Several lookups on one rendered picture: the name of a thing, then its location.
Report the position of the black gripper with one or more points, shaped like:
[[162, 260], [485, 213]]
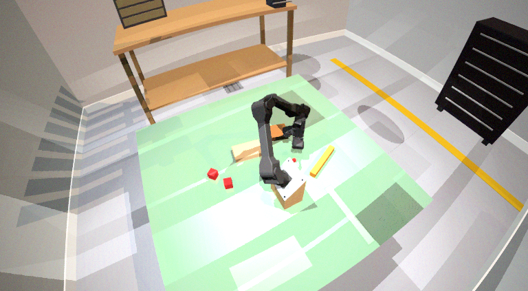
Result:
[[298, 139]]

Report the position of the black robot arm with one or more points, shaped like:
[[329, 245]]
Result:
[[269, 167]]

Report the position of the red cube block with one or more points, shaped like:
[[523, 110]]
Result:
[[213, 174], [228, 182]]

